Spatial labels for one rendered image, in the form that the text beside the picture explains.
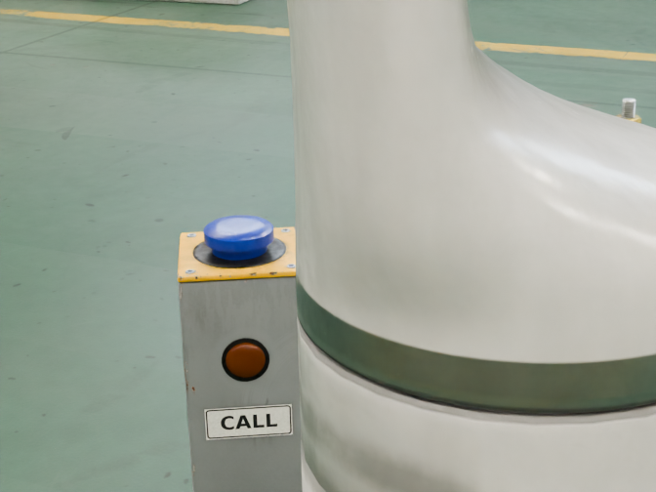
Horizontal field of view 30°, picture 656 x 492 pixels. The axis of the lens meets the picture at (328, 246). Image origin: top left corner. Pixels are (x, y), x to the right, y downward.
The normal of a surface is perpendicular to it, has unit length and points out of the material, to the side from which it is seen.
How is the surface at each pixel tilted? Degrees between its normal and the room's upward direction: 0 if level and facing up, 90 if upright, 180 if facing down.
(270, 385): 90
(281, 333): 90
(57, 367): 0
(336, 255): 100
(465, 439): 90
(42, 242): 0
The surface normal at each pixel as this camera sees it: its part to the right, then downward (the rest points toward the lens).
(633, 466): 0.21, 0.36
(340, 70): -0.88, 0.23
